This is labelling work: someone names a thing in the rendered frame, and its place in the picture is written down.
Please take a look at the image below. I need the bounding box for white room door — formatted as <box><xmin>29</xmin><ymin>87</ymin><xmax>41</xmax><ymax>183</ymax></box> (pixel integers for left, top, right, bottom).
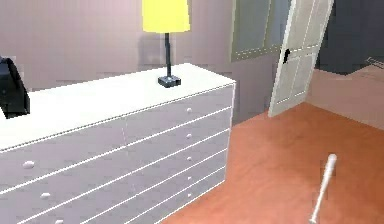
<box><xmin>267</xmin><ymin>0</ymin><xmax>335</xmax><ymax>118</ymax></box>

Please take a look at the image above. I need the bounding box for black television set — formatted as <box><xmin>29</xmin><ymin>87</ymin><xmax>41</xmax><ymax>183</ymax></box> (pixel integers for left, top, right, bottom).
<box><xmin>0</xmin><ymin>55</ymin><xmax>31</xmax><ymax>120</ymax></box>

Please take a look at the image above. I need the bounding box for white baseball bat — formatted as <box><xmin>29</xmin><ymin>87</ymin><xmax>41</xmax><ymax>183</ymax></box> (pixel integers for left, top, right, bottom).
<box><xmin>308</xmin><ymin>153</ymin><xmax>338</xmax><ymax>224</ymax></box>

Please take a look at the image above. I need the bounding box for grey framed window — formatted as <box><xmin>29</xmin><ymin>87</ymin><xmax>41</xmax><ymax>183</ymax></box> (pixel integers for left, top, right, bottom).
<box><xmin>229</xmin><ymin>0</ymin><xmax>294</xmax><ymax>63</ymax></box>

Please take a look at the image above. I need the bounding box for yellow shade table lamp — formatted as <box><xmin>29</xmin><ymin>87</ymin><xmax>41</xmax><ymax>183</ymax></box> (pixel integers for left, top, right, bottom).
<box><xmin>141</xmin><ymin>0</ymin><xmax>192</xmax><ymax>89</ymax></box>

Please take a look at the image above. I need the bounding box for white chest of drawers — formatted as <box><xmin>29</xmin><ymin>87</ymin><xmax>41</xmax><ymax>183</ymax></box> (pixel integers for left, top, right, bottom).
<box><xmin>0</xmin><ymin>62</ymin><xmax>237</xmax><ymax>224</ymax></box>

